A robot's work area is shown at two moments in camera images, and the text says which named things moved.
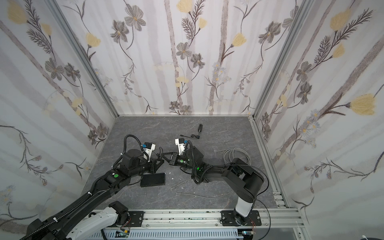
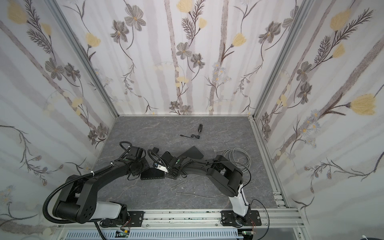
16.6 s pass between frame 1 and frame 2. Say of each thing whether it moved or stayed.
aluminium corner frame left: stayed
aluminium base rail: stayed
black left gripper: moved
